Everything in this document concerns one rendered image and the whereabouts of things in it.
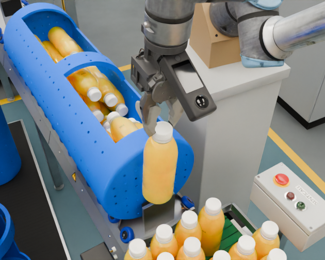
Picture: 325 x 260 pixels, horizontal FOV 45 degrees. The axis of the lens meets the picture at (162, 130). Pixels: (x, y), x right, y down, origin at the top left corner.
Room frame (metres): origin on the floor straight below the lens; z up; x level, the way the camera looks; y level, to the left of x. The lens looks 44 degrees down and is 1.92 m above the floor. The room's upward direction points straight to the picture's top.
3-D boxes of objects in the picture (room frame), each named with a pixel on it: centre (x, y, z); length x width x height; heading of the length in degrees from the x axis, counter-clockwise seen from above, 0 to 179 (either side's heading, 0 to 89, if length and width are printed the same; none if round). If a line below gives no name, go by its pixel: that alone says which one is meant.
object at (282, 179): (0.66, -0.31, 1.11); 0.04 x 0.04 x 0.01
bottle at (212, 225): (0.58, -0.13, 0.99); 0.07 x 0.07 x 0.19
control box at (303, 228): (0.61, -0.34, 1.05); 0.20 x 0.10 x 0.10; 32
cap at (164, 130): (0.55, 0.00, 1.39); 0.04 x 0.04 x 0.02
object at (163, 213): (0.63, 0.01, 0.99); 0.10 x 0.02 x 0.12; 122
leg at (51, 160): (1.49, 0.63, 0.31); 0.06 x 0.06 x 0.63; 32
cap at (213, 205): (0.58, -0.13, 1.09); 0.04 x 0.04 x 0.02
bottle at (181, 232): (0.54, -0.07, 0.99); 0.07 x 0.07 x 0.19
